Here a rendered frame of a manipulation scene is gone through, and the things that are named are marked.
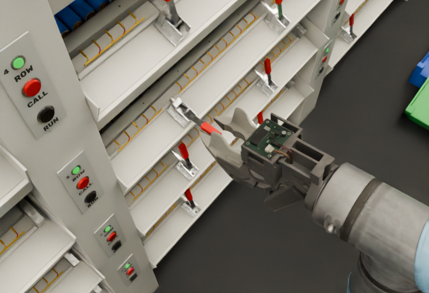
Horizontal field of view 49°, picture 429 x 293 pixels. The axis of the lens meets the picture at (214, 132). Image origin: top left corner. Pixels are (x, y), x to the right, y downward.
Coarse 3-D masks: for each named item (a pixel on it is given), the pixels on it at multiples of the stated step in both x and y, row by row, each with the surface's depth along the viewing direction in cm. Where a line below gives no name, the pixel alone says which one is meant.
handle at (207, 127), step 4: (184, 112) 75; (188, 112) 76; (188, 116) 75; (192, 116) 75; (196, 116) 75; (192, 120) 75; (196, 120) 75; (200, 120) 75; (200, 124) 74; (204, 124) 74; (208, 124) 74; (200, 128) 75; (204, 128) 74; (208, 128) 74; (212, 128) 74; (208, 132) 74; (220, 132) 74
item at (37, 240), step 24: (24, 216) 66; (48, 216) 67; (0, 240) 63; (24, 240) 65; (48, 240) 66; (72, 240) 67; (0, 264) 64; (24, 264) 64; (48, 264) 65; (0, 288) 63; (24, 288) 64
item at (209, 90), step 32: (288, 0) 91; (320, 0) 96; (256, 32) 87; (288, 32) 90; (224, 64) 83; (256, 64) 89; (192, 96) 79; (224, 96) 86; (128, 128) 74; (160, 128) 76; (128, 160) 73
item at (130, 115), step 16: (256, 0) 86; (240, 16) 84; (224, 32) 82; (208, 48) 80; (176, 64) 77; (192, 64) 79; (208, 64) 81; (160, 80) 76; (176, 80) 78; (192, 80) 79; (144, 96) 74; (160, 96) 77; (128, 112) 73; (112, 128) 71
